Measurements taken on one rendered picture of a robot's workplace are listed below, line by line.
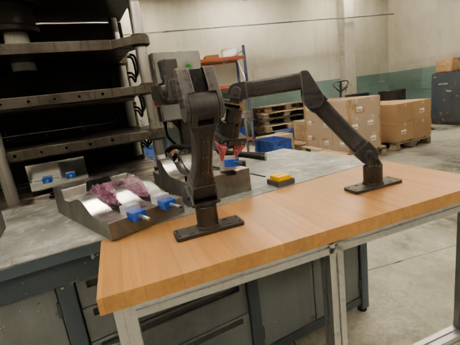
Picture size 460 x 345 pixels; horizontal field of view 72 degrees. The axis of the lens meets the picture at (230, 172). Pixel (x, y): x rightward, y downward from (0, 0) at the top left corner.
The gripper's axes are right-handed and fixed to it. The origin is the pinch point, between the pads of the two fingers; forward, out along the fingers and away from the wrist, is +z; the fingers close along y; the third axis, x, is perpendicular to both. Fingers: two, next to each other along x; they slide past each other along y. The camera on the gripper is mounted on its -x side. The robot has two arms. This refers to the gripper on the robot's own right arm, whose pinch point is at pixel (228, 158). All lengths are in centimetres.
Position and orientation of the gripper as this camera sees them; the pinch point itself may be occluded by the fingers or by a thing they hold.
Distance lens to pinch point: 119.3
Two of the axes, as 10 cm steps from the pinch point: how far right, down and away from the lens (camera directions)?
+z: -1.2, 8.7, 4.7
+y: -8.9, 1.2, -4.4
